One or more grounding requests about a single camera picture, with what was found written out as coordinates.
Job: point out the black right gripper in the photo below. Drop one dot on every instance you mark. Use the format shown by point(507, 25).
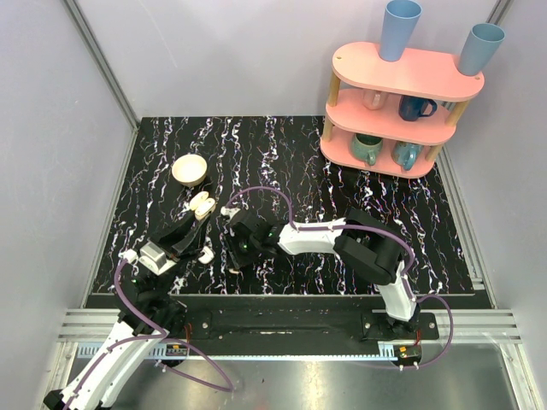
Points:
point(234, 258)

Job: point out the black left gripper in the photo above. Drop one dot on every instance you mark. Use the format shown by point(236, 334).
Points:
point(169, 244)

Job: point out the white earbud case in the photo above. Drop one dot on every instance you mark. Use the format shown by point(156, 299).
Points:
point(206, 255)
point(202, 205)

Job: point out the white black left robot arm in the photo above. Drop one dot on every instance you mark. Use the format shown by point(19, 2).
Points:
point(147, 314)

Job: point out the white closed earbud case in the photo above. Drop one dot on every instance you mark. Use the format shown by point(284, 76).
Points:
point(206, 255)

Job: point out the teal ceramic mug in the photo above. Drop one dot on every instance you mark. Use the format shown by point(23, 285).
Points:
point(366, 148)

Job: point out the light blue ceramic mug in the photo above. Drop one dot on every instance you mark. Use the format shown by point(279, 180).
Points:
point(406, 154)

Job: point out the pink three-tier wooden shelf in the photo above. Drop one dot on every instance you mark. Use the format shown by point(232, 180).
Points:
point(420, 73)

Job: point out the pink ceramic mug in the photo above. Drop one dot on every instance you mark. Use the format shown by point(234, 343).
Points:
point(374, 100)

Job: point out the dark blue ceramic mug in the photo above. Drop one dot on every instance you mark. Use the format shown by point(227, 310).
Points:
point(412, 108)

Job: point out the light blue plastic cup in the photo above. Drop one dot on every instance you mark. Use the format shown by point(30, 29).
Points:
point(482, 43)
point(400, 19)

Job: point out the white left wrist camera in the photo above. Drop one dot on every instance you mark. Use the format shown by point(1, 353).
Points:
point(155, 259)

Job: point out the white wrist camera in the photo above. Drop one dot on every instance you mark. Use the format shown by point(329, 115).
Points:
point(229, 212)
point(155, 259)

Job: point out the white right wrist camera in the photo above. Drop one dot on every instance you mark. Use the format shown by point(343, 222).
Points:
point(229, 212)

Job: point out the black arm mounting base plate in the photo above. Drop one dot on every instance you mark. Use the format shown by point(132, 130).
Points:
point(361, 317)

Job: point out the aluminium frame rail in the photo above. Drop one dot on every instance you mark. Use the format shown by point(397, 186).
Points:
point(87, 35)

